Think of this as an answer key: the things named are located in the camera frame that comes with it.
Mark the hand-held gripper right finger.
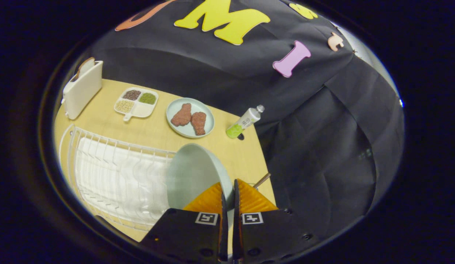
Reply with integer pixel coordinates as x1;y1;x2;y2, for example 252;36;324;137
232;179;318;263

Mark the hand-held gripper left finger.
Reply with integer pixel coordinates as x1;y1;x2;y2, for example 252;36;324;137
139;182;229;263

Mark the metal spoon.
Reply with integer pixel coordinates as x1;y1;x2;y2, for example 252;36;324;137
252;173;272;189

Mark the white wire dish rack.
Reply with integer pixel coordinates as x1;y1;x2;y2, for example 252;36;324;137
59;125;176;232

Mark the pale green food plate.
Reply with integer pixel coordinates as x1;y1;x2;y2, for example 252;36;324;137
166;98;215;139

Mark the green tea bottle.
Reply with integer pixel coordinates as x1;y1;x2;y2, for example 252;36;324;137
226;104;265;139

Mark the brown fried chicken piece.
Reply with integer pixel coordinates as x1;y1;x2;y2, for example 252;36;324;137
191;112;207;136
171;103;192;127

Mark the white divided grain tray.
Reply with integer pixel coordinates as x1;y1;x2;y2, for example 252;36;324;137
114;87;159;122

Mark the white toaster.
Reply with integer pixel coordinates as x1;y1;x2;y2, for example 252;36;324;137
62;60;103;120

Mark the toast slice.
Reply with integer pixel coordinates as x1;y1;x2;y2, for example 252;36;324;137
74;57;96;79

